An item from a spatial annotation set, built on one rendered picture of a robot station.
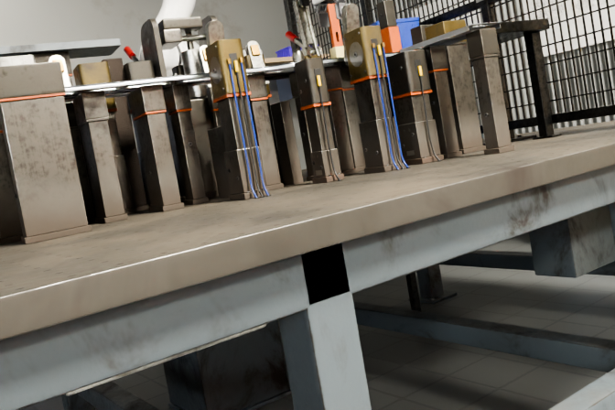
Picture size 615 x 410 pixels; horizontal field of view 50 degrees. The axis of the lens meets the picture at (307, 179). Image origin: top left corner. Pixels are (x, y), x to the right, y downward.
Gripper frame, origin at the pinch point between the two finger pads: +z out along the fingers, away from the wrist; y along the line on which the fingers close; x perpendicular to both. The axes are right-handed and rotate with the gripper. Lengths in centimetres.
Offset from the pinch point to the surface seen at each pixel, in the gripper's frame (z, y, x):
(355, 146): 35.2, 1.6, -0.6
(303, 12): -6.1, -15.7, 0.4
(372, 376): 112, -32, 13
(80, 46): -3, -27, -62
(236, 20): -71, -308, 112
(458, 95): 26.3, 16.6, 25.1
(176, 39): -0.9, -15.5, -39.5
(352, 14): 2.9, 18.1, -5.6
